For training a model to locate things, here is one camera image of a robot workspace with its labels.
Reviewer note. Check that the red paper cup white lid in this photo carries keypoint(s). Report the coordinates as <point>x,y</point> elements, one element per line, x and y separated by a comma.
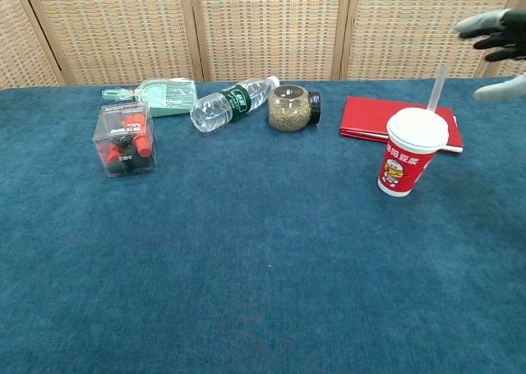
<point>402,172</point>

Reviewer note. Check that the woven wooden folding screen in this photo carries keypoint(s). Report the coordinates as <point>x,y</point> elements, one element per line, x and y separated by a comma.
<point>205,29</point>

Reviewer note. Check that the glass jar with black lid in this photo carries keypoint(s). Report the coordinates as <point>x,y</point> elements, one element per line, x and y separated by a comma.
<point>289,113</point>

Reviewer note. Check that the clear water bottle green label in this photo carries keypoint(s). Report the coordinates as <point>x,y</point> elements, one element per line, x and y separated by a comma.
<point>222,109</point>

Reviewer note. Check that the mint green packaged item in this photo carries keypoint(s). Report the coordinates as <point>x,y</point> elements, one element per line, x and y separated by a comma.
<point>168,96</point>

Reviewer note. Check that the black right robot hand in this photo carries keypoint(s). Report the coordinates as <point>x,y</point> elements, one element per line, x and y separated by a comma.
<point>511,33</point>

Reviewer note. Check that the clear box red black items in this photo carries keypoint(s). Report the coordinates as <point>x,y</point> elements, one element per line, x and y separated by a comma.
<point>123,144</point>

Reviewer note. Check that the translucent plastic straw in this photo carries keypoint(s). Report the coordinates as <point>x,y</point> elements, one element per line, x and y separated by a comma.
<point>436,88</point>

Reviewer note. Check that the blue table cloth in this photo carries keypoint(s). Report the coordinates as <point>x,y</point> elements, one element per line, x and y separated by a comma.
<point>230,246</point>

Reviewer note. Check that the red booklet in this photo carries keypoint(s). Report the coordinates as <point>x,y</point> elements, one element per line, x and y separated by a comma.
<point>361,119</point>

